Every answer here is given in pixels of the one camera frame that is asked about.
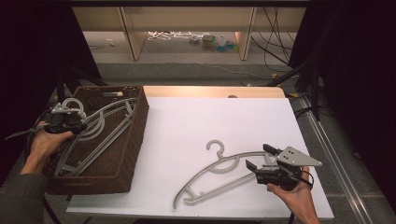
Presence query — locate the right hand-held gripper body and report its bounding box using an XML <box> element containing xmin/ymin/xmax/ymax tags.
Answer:
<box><xmin>254</xmin><ymin>145</ymin><xmax>323</xmax><ymax>191</ymax></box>

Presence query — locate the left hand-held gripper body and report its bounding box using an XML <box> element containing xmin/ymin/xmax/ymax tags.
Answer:
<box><xmin>43</xmin><ymin>103</ymin><xmax>89</xmax><ymax>135</ymax></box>

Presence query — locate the grey plastic clothes hanger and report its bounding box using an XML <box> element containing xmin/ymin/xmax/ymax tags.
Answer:
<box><xmin>55</xmin><ymin>98</ymin><xmax>138</xmax><ymax>177</ymax></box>
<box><xmin>54</xmin><ymin>97</ymin><xmax>138</xmax><ymax>177</ymax></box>
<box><xmin>172</xmin><ymin>139</ymin><xmax>281</xmax><ymax>210</ymax></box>

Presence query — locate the brown wicker basket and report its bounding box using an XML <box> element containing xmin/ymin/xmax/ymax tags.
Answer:
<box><xmin>41</xmin><ymin>85</ymin><xmax>150</xmax><ymax>196</ymax></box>

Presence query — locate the person's right hand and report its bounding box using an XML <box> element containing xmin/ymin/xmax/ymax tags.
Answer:
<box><xmin>266</xmin><ymin>166</ymin><xmax>315</xmax><ymax>213</ymax></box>

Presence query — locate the person's left hand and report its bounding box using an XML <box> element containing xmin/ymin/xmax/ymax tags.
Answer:
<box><xmin>27</xmin><ymin>120</ymin><xmax>76</xmax><ymax>163</ymax></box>

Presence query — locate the black metal stand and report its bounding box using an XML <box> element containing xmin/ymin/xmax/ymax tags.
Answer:
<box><xmin>267</xmin><ymin>57</ymin><xmax>321</xmax><ymax>121</ymax></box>
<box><xmin>55</xmin><ymin>64</ymin><xmax>110</xmax><ymax>106</ymax></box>

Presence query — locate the dark curtain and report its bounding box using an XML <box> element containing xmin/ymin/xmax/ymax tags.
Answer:
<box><xmin>0</xmin><ymin>0</ymin><xmax>102</xmax><ymax>188</ymax></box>
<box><xmin>288</xmin><ymin>0</ymin><xmax>396</xmax><ymax>204</ymax></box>

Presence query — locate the white table mat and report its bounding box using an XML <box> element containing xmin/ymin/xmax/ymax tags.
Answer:
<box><xmin>65</xmin><ymin>96</ymin><xmax>334</xmax><ymax>221</ymax></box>

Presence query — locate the light wooden shelf unit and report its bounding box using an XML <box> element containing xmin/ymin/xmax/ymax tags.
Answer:
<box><xmin>73</xmin><ymin>6</ymin><xmax>307</xmax><ymax>62</ymax></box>

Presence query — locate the colourful toys pile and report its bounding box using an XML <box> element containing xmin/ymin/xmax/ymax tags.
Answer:
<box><xmin>189</xmin><ymin>33</ymin><xmax>240</xmax><ymax>53</ymax></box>

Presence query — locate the right hand-held gripper cable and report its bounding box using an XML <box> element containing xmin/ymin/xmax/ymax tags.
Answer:
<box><xmin>295</xmin><ymin>170</ymin><xmax>315</xmax><ymax>189</ymax></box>

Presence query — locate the hand-held gripper cable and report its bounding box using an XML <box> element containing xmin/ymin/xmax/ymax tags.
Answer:
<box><xmin>295</xmin><ymin>170</ymin><xmax>315</xmax><ymax>189</ymax></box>
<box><xmin>3</xmin><ymin>108</ymin><xmax>52</xmax><ymax>157</ymax></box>

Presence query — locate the left hand-held gripper cable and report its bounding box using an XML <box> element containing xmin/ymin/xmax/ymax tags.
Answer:
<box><xmin>3</xmin><ymin>108</ymin><xmax>52</xmax><ymax>157</ymax></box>

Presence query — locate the aluminium floor rail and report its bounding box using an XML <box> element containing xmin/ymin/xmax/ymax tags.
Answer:
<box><xmin>300</xmin><ymin>96</ymin><xmax>376</xmax><ymax>224</ymax></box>

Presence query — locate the thin white floor cable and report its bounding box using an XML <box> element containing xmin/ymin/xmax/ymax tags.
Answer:
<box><xmin>167</xmin><ymin>60</ymin><xmax>273</xmax><ymax>79</ymax></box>

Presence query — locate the black cable tangle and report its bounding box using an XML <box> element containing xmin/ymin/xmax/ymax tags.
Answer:
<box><xmin>250</xmin><ymin>7</ymin><xmax>302</xmax><ymax>74</ymax></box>

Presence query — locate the white cord on floor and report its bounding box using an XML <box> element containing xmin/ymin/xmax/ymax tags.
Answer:
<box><xmin>147</xmin><ymin>30</ymin><xmax>200</xmax><ymax>42</ymax></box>

